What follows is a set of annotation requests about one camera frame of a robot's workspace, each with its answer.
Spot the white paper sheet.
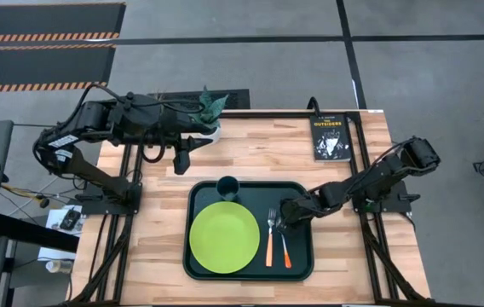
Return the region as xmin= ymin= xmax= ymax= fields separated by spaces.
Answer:
xmin=45 ymin=205 xmax=86 ymax=236

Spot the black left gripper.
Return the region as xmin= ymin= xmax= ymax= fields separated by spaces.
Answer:
xmin=161 ymin=125 xmax=216 ymax=177

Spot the small black handheld device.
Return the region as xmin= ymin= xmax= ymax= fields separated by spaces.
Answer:
xmin=60 ymin=207 xmax=82 ymax=232

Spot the clear plastic bottle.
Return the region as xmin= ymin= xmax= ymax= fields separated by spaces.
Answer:
xmin=45 ymin=258 xmax=74 ymax=275

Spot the spoon with orange handle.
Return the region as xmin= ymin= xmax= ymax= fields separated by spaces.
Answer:
xmin=276 ymin=217 xmax=293 ymax=270

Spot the black paperback book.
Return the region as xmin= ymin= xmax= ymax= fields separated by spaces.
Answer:
xmin=308 ymin=113 xmax=353 ymax=164

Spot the fork with pale orange handle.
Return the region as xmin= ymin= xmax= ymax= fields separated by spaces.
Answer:
xmin=265 ymin=207 xmax=278 ymax=269

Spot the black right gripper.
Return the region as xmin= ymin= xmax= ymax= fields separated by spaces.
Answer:
xmin=275 ymin=196 xmax=314 ymax=239

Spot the black ribbed floor mat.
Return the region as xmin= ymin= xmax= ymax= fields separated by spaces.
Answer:
xmin=147 ymin=88 xmax=251 ymax=112

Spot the black hazard-striped floor mat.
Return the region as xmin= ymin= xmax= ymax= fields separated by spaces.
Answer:
xmin=0 ymin=2 xmax=127 ymax=44
xmin=0 ymin=43 xmax=117 ymax=94

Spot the snake plant in white pot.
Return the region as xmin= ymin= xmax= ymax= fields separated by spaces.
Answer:
xmin=181 ymin=85 xmax=229 ymax=147

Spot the lime green round plate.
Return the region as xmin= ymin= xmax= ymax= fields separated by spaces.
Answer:
xmin=188 ymin=200 xmax=262 ymax=275

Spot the dark green plastic cup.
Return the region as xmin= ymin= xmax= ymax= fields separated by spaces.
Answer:
xmin=216 ymin=175 xmax=241 ymax=203

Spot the dark green plastic tray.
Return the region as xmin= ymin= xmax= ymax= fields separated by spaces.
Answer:
xmin=182 ymin=180 xmax=316 ymax=283

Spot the yellow floor cable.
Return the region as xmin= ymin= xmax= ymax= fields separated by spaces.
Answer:
xmin=0 ymin=182 xmax=39 ymax=200

